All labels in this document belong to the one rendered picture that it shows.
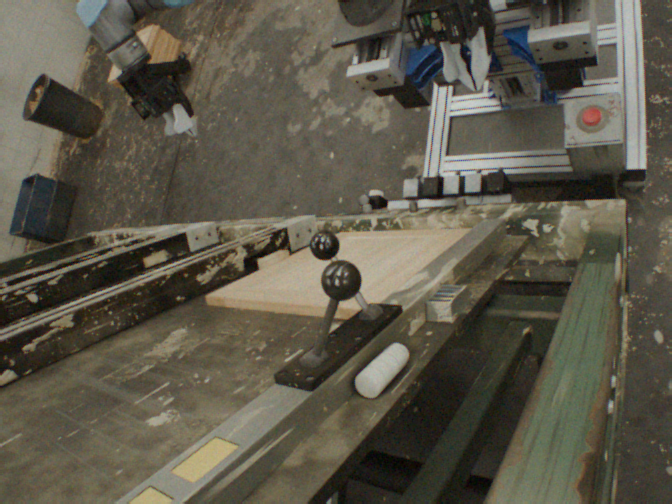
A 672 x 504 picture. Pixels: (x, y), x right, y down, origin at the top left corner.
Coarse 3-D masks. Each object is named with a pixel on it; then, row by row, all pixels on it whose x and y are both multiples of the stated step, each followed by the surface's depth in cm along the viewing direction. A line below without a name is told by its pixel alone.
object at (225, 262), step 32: (288, 224) 121; (192, 256) 102; (224, 256) 102; (256, 256) 115; (128, 288) 83; (160, 288) 88; (192, 288) 95; (32, 320) 72; (64, 320) 72; (96, 320) 77; (128, 320) 82; (0, 352) 64; (32, 352) 68; (64, 352) 72; (0, 384) 64
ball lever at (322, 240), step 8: (320, 232) 57; (328, 232) 57; (312, 240) 57; (320, 240) 56; (328, 240) 56; (336, 240) 57; (312, 248) 57; (320, 248) 56; (328, 248) 56; (336, 248) 57; (320, 256) 56; (328, 256) 56; (336, 256) 57; (360, 296) 57; (360, 304) 57; (368, 304) 57; (368, 312) 56; (376, 312) 56
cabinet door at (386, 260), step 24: (360, 240) 114; (384, 240) 110; (408, 240) 106; (432, 240) 102; (456, 240) 97; (288, 264) 102; (312, 264) 99; (360, 264) 93; (384, 264) 90; (408, 264) 86; (240, 288) 89; (264, 288) 88; (288, 288) 85; (312, 288) 83; (360, 288) 78; (384, 288) 75; (288, 312) 77; (312, 312) 74; (336, 312) 71
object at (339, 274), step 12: (336, 264) 41; (348, 264) 41; (324, 276) 41; (336, 276) 41; (348, 276) 41; (360, 276) 42; (324, 288) 41; (336, 288) 41; (348, 288) 41; (336, 300) 42; (324, 324) 44; (324, 336) 45; (300, 360) 47; (312, 360) 46; (324, 360) 47
